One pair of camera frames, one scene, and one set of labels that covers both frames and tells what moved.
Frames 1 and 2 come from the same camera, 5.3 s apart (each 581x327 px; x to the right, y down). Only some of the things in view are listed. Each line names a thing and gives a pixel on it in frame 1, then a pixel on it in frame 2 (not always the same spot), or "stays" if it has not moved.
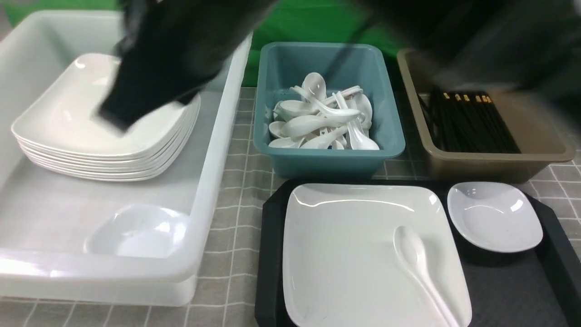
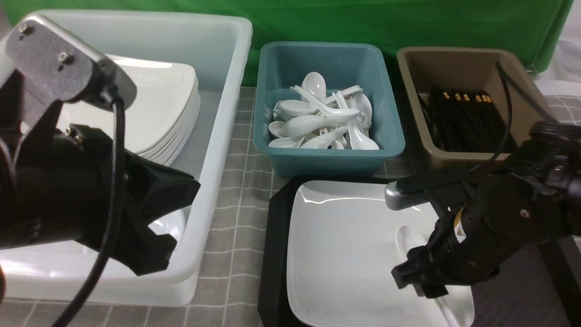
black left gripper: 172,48 to 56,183
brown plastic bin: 539,138 stays
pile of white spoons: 317,117 stays
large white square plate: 340,267 stays
